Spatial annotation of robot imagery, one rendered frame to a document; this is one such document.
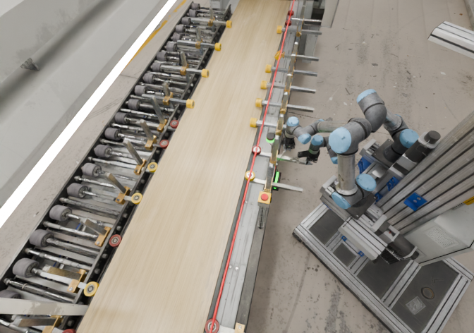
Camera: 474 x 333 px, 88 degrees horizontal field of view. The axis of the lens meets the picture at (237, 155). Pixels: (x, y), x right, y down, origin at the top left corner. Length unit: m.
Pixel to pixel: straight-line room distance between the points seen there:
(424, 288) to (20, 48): 2.80
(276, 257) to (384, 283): 0.93
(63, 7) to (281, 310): 2.51
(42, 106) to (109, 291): 1.58
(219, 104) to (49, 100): 2.07
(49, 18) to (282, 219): 2.57
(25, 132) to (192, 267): 1.46
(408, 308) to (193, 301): 1.75
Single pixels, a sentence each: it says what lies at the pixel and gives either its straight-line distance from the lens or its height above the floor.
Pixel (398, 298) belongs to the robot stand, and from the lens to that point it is 2.69.
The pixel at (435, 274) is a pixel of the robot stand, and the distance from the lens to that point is 2.90.
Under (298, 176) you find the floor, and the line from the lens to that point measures 3.02.
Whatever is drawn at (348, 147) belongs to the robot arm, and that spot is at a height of 1.60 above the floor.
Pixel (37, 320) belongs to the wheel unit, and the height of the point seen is 1.02.
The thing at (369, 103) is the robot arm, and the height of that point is 1.53.
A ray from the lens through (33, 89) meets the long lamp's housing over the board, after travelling 0.43.
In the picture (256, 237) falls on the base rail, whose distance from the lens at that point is 1.96.
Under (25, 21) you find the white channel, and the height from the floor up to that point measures 2.44.
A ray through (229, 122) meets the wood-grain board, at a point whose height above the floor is 0.90.
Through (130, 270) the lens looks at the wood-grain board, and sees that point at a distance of 1.87.
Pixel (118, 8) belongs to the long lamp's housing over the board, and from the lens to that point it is 0.56.
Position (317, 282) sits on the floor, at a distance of 2.69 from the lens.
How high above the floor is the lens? 2.60
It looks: 56 degrees down
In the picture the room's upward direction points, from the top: 4 degrees counter-clockwise
